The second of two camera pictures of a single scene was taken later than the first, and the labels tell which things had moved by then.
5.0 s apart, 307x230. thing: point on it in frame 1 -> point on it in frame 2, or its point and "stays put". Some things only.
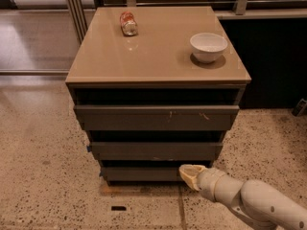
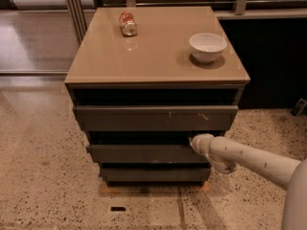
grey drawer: [143, 173] stays put
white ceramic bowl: [207, 47] stays put
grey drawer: [155, 150] stays put
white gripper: [207, 180] -> [200, 143]
